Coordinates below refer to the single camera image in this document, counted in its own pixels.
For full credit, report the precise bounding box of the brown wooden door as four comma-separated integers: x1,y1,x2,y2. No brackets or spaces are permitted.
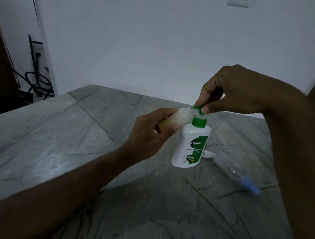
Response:
0,27,20,114

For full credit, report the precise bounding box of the black coiled hose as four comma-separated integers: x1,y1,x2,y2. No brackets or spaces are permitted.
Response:
24,71,53,99

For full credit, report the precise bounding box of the small clear bottle blue cap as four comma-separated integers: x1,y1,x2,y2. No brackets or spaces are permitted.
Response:
213,151,262,196

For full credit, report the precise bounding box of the white wall switch plate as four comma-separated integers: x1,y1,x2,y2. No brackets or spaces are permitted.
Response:
227,0,249,8

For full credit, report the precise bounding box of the person's left hand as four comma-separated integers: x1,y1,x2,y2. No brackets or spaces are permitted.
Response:
123,107,182,163

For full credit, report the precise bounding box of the person's left forearm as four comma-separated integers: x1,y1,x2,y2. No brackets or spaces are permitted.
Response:
0,147,137,239

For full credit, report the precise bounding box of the person's right hand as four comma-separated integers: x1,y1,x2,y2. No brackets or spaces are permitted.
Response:
194,64,286,115

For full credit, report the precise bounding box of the thin black cable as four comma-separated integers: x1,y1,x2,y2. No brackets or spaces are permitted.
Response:
0,59,31,87

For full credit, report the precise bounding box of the dark box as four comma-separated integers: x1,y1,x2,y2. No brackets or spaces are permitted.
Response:
18,90,34,103

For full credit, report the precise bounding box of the small clear bottle red label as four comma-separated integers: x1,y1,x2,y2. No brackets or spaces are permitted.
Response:
157,106,195,133

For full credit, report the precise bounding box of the white green hand sanitizer bottle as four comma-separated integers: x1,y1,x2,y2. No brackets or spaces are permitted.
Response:
171,105,212,169

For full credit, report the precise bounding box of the person's right forearm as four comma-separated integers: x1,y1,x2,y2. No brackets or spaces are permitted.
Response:
262,82,315,239

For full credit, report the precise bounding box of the dark brown wooden panel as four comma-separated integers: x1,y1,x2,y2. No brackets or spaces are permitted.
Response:
306,83,315,101

